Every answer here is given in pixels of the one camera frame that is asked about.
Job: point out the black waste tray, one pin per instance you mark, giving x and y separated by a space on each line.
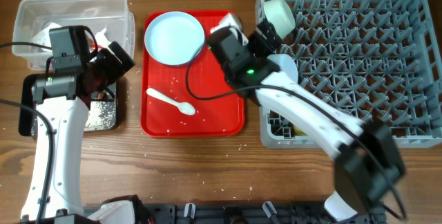
28 120

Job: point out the light blue plate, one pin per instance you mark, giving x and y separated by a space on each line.
174 38

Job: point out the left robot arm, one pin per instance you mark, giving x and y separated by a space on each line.
61 99

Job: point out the white plastic spoon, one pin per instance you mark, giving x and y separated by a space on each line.
183 107

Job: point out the clear plastic waste bin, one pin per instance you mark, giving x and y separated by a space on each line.
35 15

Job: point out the light blue rice bowl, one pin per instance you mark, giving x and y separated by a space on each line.
286 64

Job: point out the white tissue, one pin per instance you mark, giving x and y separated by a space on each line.
42 37

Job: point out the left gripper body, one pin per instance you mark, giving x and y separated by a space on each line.
107 67

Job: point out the grey dishwasher rack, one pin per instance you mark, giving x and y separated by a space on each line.
372 59

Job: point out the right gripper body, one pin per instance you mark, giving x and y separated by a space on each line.
258 48

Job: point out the green bowl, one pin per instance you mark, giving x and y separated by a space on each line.
279 14

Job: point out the yellow cup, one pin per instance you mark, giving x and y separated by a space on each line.
297 131

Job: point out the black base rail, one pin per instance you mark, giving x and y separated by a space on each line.
294 213

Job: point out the white paper scrap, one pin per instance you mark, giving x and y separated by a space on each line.
105 37

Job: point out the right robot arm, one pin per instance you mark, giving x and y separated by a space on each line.
367 162

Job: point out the red serving tray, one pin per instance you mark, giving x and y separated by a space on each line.
220 117

